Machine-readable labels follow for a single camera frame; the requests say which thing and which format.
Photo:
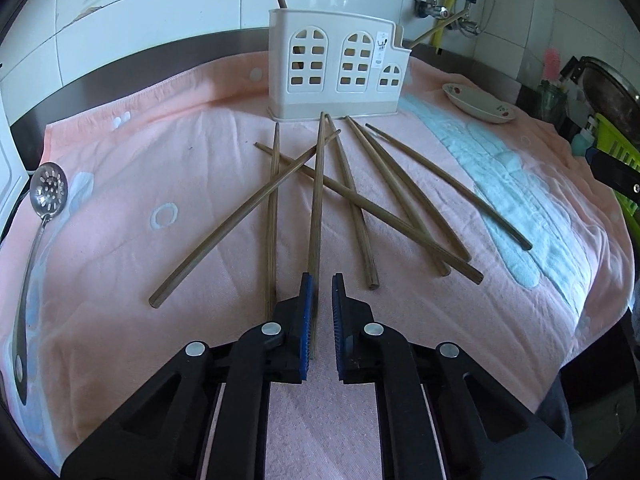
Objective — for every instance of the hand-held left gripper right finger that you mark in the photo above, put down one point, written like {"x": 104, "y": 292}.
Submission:
{"x": 341, "y": 320}

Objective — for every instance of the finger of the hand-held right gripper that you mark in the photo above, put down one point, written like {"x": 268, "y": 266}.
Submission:
{"x": 612, "y": 170}

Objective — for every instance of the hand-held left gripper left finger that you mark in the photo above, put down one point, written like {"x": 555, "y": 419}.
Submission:
{"x": 305, "y": 320}

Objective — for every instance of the white plastic chopstick holder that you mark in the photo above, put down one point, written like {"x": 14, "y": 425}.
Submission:
{"x": 332, "y": 105}

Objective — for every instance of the green plastic basket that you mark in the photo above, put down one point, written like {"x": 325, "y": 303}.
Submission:
{"x": 617, "y": 142}

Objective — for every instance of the teal bottle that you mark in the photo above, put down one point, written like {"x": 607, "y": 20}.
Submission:
{"x": 582, "y": 142}

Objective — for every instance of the dark pot with lid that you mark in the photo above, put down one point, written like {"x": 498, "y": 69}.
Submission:
{"x": 610, "y": 100}

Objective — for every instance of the glass jar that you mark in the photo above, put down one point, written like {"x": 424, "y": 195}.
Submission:
{"x": 550, "y": 102}

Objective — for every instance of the pink brush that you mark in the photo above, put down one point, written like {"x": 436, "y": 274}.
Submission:
{"x": 551, "y": 65}

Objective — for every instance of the white floral dish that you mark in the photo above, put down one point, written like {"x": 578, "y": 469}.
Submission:
{"x": 475, "y": 102}

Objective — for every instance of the pink towel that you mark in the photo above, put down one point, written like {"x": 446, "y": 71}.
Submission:
{"x": 150, "y": 160}

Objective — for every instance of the person's grey clothing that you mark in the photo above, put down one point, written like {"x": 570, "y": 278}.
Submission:
{"x": 555, "y": 410}

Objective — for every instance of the steel slotted spoon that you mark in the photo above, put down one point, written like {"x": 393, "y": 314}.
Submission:
{"x": 21, "y": 350}

